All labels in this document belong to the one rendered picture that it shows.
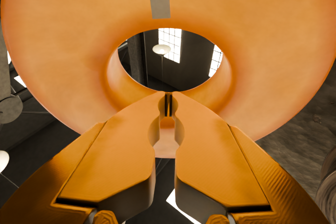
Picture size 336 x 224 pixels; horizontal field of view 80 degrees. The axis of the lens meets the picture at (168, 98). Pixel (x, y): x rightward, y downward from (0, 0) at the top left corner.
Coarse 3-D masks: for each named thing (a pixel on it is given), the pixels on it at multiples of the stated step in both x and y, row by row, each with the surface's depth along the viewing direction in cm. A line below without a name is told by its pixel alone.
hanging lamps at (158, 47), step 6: (156, 48) 677; (162, 48) 684; (168, 48) 674; (162, 54) 651; (0, 150) 391; (0, 156) 391; (6, 156) 386; (0, 162) 390; (6, 162) 379; (0, 168) 389
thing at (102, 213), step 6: (102, 210) 6; (108, 210) 6; (96, 216) 5; (102, 216) 5; (108, 216) 5; (114, 216) 5; (210, 216) 6; (216, 216) 6; (222, 216) 6; (96, 222) 5; (102, 222) 5; (108, 222) 5; (114, 222) 5; (210, 222) 5; (216, 222) 5; (222, 222) 5; (228, 222) 5
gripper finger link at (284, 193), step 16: (240, 144) 8; (256, 144) 8; (256, 160) 7; (272, 160) 7; (256, 176) 7; (272, 176) 7; (288, 176) 7; (272, 192) 6; (288, 192) 6; (304, 192) 6; (272, 208) 6; (288, 208) 6; (304, 208) 6
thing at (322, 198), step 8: (328, 168) 41; (328, 176) 35; (320, 184) 37; (328, 184) 36; (320, 192) 38; (328, 192) 37; (320, 200) 39; (328, 200) 38; (320, 208) 40; (328, 208) 39; (328, 216) 40
